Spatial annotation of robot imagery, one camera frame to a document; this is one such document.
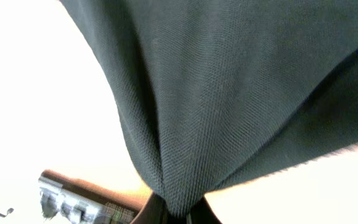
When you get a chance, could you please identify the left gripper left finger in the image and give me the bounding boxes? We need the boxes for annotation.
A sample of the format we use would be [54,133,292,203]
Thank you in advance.
[131,193,168,224]

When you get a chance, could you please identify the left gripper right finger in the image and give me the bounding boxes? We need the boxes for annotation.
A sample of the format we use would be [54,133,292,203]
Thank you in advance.
[190,197,221,224]

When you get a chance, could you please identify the black t-shirt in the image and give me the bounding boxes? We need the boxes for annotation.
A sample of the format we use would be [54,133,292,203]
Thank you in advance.
[63,0,358,217]

